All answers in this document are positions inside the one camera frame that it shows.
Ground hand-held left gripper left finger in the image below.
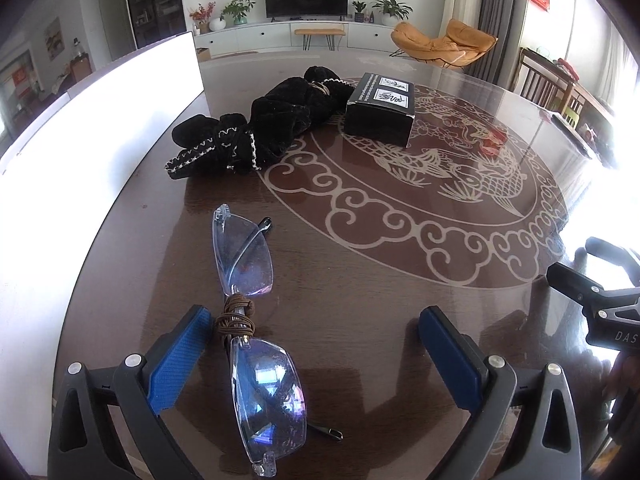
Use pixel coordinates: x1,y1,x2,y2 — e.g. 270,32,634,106
47,305,213,480

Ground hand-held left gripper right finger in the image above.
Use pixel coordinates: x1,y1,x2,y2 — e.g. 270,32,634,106
417,306,583,480

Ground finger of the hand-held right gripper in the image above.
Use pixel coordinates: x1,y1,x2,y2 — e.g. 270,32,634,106
546,262,640,311
575,236,640,283

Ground rimless glasses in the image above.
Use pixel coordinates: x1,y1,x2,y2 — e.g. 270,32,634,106
212,203,345,477

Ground white cardboard box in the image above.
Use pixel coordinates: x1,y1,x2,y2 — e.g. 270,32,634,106
0,31,205,181

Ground brown patterned desktop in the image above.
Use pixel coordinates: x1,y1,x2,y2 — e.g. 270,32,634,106
65,50,640,480

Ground person's right hand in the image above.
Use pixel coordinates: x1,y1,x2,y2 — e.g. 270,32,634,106
602,350,632,403

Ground dark wooden chair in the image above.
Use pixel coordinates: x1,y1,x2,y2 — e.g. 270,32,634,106
512,47,576,116

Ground black box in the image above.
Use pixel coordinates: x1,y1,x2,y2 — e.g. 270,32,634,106
344,72,417,148

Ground black velvet bag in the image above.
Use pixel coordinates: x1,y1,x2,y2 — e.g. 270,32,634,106
165,65,357,181

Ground grey curtain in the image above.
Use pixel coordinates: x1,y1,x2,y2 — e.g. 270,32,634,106
480,0,531,86

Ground orange lounge chair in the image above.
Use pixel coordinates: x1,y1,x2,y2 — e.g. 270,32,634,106
390,19,498,68

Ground white television cabinet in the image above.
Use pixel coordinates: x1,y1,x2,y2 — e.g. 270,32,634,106
194,19,401,58

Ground large leafy potted plant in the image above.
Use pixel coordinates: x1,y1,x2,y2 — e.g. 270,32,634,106
372,0,413,27

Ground red flowers in vase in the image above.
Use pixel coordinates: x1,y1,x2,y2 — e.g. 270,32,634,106
189,2,217,35

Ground wooden bench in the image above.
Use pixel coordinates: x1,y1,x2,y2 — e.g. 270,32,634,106
294,27,347,52

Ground black glass cabinet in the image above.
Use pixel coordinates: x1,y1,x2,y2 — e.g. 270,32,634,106
122,0,187,51

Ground brown cord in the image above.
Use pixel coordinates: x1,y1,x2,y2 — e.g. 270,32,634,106
215,294,258,348

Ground wall painting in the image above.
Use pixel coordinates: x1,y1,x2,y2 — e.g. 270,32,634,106
44,17,66,56

